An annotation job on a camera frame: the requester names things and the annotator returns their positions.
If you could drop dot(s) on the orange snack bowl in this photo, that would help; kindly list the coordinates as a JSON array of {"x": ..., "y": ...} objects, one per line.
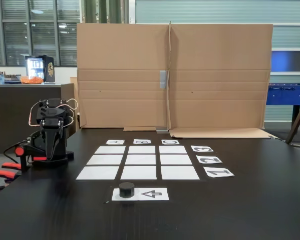
[{"x": 32, "y": 80}]

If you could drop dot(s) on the white sheet with number 2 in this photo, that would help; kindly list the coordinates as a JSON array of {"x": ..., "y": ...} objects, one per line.
[{"x": 209, "y": 159}]

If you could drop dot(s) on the black clamp with red knob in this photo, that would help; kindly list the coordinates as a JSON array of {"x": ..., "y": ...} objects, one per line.
[{"x": 20, "y": 151}]

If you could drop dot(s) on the white sheet with number 3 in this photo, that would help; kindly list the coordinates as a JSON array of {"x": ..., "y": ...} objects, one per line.
[{"x": 201, "y": 148}]

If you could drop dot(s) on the black mini fridge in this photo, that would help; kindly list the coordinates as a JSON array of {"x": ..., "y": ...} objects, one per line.
[{"x": 48, "y": 68}]

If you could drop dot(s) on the large brown cardboard box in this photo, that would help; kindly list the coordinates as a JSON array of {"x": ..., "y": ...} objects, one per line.
[
  {"x": 122, "y": 62},
  {"x": 220, "y": 62}
]

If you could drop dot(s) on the white sheet with arrow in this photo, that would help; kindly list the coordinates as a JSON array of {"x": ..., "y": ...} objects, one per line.
[{"x": 153, "y": 194}]

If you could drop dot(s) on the white sheet with letter B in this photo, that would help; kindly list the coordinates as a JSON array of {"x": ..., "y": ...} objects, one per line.
[{"x": 142, "y": 141}]

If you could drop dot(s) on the grey tape strip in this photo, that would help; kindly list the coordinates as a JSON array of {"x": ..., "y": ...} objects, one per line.
[
  {"x": 162, "y": 79},
  {"x": 161, "y": 130}
]

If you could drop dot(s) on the white sheet with number 1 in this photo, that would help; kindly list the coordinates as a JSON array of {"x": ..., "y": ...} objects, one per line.
[{"x": 218, "y": 172}]

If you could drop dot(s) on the dark counter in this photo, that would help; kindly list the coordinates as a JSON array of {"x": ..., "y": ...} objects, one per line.
[{"x": 12, "y": 112}]

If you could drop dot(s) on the white sheet with letter A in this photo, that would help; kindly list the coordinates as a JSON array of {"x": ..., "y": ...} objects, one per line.
[{"x": 115, "y": 142}]

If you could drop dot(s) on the blank white paper square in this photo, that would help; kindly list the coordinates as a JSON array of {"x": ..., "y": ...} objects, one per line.
[
  {"x": 140, "y": 159},
  {"x": 176, "y": 159},
  {"x": 138, "y": 172},
  {"x": 97, "y": 172},
  {"x": 104, "y": 159},
  {"x": 141, "y": 149},
  {"x": 110, "y": 149},
  {"x": 173, "y": 149},
  {"x": 179, "y": 172}
]

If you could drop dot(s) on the blue foosball table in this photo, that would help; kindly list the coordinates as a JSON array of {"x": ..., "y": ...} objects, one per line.
[{"x": 285, "y": 96}]

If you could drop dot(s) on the brown wooden stand leg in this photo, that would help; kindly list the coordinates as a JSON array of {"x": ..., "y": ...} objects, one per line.
[{"x": 298, "y": 117}]

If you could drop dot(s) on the white sheet with letter C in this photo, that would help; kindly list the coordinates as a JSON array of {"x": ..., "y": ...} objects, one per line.
[{"x": 170, "y": 142}]

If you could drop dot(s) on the black round token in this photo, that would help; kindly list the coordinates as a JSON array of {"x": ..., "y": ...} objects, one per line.
[{"x": 126, "y": 190}]

